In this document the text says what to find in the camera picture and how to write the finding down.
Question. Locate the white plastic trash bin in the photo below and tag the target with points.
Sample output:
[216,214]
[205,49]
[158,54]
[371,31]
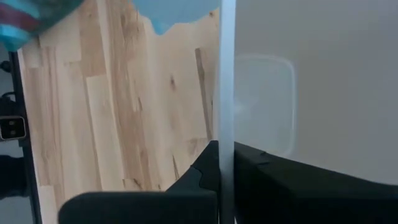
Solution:
[311,93]

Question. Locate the red protein shake bottle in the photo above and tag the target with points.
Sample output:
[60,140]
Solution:
[15,17]

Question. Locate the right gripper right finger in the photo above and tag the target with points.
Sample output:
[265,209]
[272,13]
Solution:
[295,199]

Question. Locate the teal plastic trash bag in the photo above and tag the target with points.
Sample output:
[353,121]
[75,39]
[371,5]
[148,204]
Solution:
[18,40]

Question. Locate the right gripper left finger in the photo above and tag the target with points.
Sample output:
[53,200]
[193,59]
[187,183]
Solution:
[140,208]

